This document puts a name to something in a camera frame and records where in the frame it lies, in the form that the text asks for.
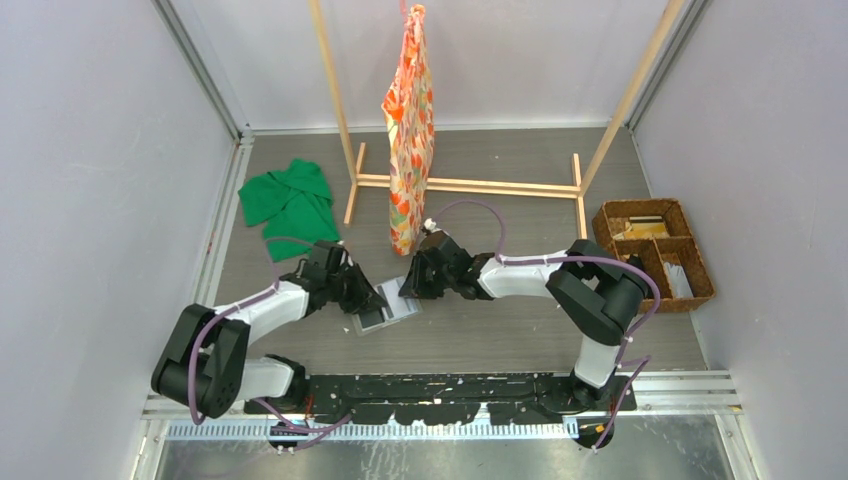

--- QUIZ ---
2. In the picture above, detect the gold card in basket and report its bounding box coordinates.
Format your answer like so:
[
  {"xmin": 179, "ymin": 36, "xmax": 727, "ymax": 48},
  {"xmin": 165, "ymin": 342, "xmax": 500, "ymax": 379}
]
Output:
[{"xmin": 612, "ymin": 216, "xmax": 670, "ymax": 240}]

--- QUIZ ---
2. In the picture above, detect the grey card holder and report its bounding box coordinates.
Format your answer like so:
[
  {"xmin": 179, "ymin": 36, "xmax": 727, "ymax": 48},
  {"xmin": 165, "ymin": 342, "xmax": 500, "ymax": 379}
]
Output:
[{"xmin": 352, "ymin": 276, "xmax": 423, "ymax": 336}]

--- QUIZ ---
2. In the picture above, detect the white credit card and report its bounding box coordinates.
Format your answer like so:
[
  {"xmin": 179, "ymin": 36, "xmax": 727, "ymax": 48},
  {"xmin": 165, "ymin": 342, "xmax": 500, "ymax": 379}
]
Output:
[{"xmin": 376, "ymin": 277, "xmax": 422, "ymax": 323}]

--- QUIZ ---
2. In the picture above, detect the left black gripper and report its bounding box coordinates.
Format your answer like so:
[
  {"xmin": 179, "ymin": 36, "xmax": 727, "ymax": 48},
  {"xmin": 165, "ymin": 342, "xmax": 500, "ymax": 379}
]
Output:
[{"xmin": 326, "ymin": 262, "xmax": 385, "ymax": 316}]

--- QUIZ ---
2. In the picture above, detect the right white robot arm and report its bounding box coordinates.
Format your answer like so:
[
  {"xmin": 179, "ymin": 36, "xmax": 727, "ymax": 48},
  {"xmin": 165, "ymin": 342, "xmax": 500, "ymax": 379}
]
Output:
[{"xmin": 399, "ymin": 230, "xmax": 660, "ymax": 411}]

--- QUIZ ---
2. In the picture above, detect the wooden hanging rack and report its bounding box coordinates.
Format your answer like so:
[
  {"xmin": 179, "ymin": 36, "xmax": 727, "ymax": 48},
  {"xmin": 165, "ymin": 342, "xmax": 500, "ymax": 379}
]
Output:
[{"xmin": 308, "ymin": 0, "xmax": 685, "ymax": 239}]

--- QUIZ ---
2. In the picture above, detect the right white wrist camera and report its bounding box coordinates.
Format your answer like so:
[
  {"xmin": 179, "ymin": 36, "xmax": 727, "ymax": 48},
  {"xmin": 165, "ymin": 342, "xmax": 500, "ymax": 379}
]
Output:
[{"xmin": 422, "ymin": 218, "xmax": 440, "ymax": 235}]

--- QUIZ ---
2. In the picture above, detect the white paper in basket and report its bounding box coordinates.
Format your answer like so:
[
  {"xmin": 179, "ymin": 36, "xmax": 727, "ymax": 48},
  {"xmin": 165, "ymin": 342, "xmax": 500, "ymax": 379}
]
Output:
[{"xmin": 663, "ymin": 261, "xmax": 694, "ymax": 299}]

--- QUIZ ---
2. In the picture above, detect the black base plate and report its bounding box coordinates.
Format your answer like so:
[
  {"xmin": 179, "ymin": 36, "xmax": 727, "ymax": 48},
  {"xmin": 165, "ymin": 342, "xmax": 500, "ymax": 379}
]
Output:
[{"xmin": 245, "ymin": 372, "xmax": 636, "ymax": 426}]

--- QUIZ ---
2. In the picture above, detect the green cloth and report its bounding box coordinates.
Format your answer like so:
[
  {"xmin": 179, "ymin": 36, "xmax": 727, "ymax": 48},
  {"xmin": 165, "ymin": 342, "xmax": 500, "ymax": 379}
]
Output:
[{"xmin": 238, "ymin": 158, "xmax": 341, "ymax": 262}]

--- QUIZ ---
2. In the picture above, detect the orange patterned hanging cloth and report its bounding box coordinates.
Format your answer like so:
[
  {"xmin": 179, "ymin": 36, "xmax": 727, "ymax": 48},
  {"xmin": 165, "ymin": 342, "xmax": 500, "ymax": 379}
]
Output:
[{"xmin": 381, "ymin": 4, "xmax": 435, "ymax": 256}]

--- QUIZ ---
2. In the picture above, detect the brown wicker basket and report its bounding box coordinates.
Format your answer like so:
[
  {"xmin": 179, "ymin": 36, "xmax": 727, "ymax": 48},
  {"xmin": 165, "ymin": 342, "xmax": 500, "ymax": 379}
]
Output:
[{"xmin": 591, "ymin": 198, "xmax": 716, "ymax": 313}]

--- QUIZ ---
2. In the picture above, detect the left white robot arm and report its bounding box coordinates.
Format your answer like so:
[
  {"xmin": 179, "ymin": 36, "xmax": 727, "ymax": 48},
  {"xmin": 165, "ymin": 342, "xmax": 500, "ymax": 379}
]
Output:
[{"xmin": 151, "ymin": 240, "xmax": 388, "ymax": 423}]

